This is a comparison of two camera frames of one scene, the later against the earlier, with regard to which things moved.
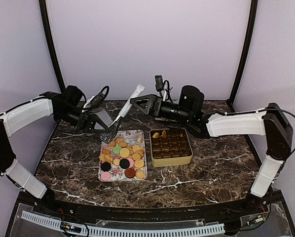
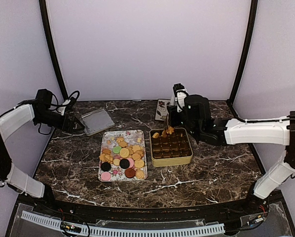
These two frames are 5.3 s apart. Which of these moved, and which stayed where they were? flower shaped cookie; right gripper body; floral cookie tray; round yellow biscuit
Moved: right gripper body
Stayed: flower shaped cookie; round yellow biscuit; floral cookie tray
